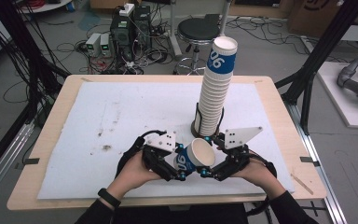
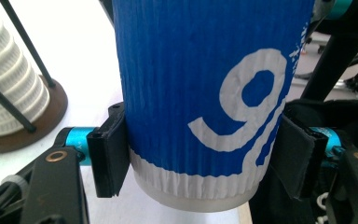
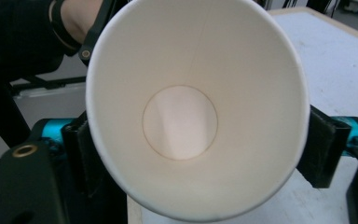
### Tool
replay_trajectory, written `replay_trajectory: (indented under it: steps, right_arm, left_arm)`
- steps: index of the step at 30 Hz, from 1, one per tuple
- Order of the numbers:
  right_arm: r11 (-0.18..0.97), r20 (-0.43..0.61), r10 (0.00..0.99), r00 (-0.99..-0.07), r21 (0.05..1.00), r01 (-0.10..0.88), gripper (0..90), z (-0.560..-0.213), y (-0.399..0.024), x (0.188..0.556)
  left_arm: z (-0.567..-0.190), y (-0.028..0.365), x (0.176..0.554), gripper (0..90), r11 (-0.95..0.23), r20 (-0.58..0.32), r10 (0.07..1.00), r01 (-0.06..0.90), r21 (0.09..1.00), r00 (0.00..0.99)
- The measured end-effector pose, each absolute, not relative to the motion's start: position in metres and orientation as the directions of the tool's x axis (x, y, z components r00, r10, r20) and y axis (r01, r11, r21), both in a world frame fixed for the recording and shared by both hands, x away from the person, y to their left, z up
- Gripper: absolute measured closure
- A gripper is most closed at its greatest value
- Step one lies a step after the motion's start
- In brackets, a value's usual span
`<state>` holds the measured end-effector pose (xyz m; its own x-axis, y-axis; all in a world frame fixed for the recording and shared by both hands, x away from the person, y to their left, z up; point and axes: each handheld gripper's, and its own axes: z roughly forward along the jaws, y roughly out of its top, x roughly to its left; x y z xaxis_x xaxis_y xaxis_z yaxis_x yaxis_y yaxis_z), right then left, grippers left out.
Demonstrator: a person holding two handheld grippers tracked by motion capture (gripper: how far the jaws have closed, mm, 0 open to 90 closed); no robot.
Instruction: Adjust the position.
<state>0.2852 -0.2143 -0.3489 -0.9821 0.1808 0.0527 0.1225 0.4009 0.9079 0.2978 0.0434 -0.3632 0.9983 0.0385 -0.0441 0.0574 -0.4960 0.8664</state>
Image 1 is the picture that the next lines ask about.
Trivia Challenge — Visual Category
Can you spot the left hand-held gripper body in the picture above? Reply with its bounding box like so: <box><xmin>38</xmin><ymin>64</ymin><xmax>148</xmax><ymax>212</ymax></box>
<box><xmin>141</xmin><ymin>130</ymin><xmax>182</xmax><ymax>182</ymax></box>

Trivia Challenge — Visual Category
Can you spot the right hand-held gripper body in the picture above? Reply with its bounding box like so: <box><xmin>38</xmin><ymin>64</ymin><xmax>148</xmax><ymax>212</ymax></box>
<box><xmin>211</xmin><ymin>126</ymin><xmax>264</xmax><ymax>182</ymax></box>

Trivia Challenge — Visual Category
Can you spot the blue banded paper cup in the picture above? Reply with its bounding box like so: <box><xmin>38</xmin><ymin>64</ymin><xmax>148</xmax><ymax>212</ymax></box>
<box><xmin>172</xmin><ymin>138</ymin><xmax>216</xmax><ymax>182</ymax></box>

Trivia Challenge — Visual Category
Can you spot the black wire cup holder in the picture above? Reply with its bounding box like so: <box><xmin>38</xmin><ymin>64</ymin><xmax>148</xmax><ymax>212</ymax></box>
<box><xmin>190</xmin><ymin>102</ymin><xmax>227</xmax><ymax>140</ymax></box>

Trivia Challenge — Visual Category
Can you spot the stack of white paper cups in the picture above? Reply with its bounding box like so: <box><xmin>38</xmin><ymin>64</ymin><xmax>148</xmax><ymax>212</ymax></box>
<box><xmin>198</xmin><ymin>35</ymin><xmax>239</xmax><ymax>138</ymax></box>

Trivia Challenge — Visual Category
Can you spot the person's left hand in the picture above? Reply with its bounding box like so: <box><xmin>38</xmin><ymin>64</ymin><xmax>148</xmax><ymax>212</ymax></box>
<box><xmin>106</xmin><ymin>151</ymin><xmax>163</xmax><ymax>201</ymax></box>

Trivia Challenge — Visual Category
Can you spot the person's right hand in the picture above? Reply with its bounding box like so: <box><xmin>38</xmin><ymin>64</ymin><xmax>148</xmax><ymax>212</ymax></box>
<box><xmin>229</xmin><ymin>158</ymin><xmax>287</xmax><ymax>201</ymax></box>

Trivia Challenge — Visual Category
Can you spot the person's black clothing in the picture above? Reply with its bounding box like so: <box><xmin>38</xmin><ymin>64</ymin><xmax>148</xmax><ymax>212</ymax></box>
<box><xmin>111</xmin><ymin>203</ymin><xmax>250</xmax><ymax>224</ymax></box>

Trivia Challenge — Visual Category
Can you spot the white foam mat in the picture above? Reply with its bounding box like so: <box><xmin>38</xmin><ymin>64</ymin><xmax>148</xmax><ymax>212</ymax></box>
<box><xmin>36</xmin><ymin>81</ymin><xmax>296</xmax><ymax>200</ymax></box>

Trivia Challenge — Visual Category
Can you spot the black wristband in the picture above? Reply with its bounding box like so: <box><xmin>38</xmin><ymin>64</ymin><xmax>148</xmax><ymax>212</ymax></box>
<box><xmin>97</xmin><ymin>187</ymin><xmax>122</xmax><ymax>209</ymax></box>

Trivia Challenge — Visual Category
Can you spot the thin wooden stick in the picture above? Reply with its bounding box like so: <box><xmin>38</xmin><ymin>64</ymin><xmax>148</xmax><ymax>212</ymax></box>
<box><xmin>290</xmin><ymin>173</ymin><xmax>314</xmax><ymax>196</ymax></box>

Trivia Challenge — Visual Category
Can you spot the white floor platform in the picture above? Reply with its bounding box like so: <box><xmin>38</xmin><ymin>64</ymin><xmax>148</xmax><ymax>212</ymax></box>
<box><xmin>316</xmin><ymin>60</ymin><xmax>358</xmax><ymax>131</ymax></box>

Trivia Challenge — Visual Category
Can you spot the black round stool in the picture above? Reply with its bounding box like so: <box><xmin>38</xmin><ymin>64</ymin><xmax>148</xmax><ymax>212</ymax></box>
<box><xmin>173</xmin><ymin>18</ymin><xmax>222</xmax><ymax>76</ymax></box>

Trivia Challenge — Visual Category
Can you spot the white metal stand leg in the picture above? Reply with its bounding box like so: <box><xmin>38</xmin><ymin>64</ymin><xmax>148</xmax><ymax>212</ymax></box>
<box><xmin>167</xmin><ymin>0</ymin><xmax>184</xmax><ymax>58</ymax></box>
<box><xmin>219</xmin><ymin>0</ymin><xmax>233</xmax><ymax>37</ymax></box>

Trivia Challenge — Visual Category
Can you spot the grey power supply box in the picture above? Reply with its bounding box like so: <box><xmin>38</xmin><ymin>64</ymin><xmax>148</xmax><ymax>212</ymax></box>
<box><xmin>85</xmin><ymin>32</ymin><xmax>103</xmax><ymax>58</ymax></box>
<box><xmin>100</xmin><ymin>33</ymin><xmax>113</xmax><ymax>58</ymax></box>

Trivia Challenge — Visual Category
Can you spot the black computer tower green label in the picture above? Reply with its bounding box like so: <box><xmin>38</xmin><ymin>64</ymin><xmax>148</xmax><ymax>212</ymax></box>
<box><xmin>110</xmin><ymin>12</ymin><xmax>135</xmax><ymax>61</ymax></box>

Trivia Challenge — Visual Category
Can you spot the white power adapter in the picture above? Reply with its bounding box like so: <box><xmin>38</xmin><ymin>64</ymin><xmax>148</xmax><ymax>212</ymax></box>
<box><xmin>118</xmin><ymin>3</ymin><xmax>136</xmax><ymax>18</ymax></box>

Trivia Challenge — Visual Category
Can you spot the wooden table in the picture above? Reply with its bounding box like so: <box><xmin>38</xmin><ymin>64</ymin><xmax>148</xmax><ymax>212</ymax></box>
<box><xmin>7</xmin><ymin>74</ymin><xmax>328</xmax><ymax>212</ymax></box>

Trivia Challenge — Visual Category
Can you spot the brown cardboard box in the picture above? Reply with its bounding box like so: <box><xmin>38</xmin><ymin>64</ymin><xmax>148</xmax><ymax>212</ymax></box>
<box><xmin>287</xmin><ymin>0</ymin><xmax>343</xmax><ymax>31</ymax></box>

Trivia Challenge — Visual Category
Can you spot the brown wooden cabinet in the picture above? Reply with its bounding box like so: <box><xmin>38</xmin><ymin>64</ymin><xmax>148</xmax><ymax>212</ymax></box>
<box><xmin>89</xmin><ymin>0</ymin><xmax>129</xmax><ymax>9</ymax></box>

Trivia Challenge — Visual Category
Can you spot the white round table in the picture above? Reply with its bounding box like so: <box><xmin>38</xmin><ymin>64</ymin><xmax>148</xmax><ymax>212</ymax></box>
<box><xmin>18</xmin><ymin>0</ymin><xmax>75</xmax><ymax>14</ymax></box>

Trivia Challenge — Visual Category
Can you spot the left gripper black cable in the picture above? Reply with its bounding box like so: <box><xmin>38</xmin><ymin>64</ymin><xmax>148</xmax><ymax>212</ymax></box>
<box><xmin>116</xmin><ymin>129</ymin><xmax>168</xmax><ymax>179</ymax></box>

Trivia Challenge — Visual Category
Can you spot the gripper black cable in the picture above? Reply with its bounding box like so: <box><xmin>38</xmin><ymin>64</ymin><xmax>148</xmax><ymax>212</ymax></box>
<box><xmin>116</xmin><ymin>129</ymin><xmax>168</xmax><ymax>179</ymax></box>
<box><xmin>246</xmin><ymin>151</ymin><xmax>278</xmax><ymax>217</ymax></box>

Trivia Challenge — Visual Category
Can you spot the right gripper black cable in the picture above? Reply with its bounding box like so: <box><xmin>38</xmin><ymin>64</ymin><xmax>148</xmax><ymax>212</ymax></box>
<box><xmin>246</xmin><ymin>151</ymin><xmax>278</xmax><ymax>217</ymax></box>

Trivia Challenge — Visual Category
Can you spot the tangle of floor cables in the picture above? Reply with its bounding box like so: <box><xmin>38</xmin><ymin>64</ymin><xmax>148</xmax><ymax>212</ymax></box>
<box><xmin>55</xmin><ymin>12</ymin><xmax>181</xmax><ymax>76</ymax></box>

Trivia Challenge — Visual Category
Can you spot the aluminium floor rail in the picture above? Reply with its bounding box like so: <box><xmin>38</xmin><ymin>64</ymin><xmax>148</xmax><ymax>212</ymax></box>
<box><xmin>0</xmin><ymin>120</ymin><xmax>35</xmax><ymax>208</ymax></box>
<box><xmin>283</xmin><ymin>101</ymin><xmax>350</xmax><ymax>224</ymax></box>

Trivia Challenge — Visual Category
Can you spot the black metal frame post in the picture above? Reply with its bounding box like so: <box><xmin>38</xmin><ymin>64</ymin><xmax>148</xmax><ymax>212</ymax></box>
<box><xmin>274</xmin><ymin>0</ymin><xmax>358</xmax><ymax>135</ymax></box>

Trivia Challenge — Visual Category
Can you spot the hanging black cable bundle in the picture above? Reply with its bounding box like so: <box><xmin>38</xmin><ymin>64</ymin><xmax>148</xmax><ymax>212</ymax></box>
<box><xmin>0</xmin><ymin>0</ymin><xmax>71</xmax><ymax>125</ymax></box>

